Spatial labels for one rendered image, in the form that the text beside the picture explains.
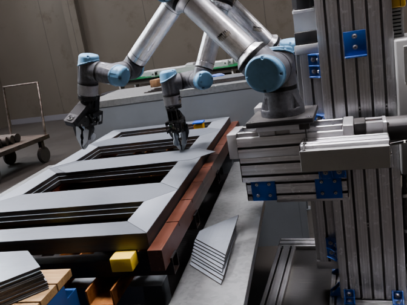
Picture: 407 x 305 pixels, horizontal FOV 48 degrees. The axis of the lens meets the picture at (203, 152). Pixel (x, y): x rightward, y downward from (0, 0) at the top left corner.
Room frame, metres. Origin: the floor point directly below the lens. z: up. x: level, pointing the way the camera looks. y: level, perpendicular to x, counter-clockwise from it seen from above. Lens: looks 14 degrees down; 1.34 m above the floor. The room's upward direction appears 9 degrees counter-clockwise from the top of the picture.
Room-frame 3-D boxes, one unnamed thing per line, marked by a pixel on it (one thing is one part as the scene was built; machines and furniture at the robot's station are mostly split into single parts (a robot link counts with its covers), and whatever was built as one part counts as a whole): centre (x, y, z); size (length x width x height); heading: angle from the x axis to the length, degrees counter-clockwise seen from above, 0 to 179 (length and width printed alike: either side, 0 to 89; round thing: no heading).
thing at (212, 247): (1.33, 0.02, 0.70); 0.39 x 0.12 x 0.04; 166
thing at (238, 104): (2.77, 0.07, 0.50); 1.30 x 0.04 x 1.01; 76
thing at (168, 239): (1.89, -0.02, 0.80); 1.62 x 0.04 x 0.06; 166
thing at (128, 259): (1.14, 0.26, 0.79); 0.06 x 0.05 x 0.04; 76
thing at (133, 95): (3.04, 0.00, 1.03); 1.30 x 0.60 x 0.04; 76
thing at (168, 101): (2.00, 0.09, 1.09); 0.08 x 0.08 x 0.05
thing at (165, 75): (2.00, 0.09, 1.17); 0.09 x 0.08 x 0.11; 108
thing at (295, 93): (1.58, -0.30, 1.09); 0.15 x 0.15 x 0.10
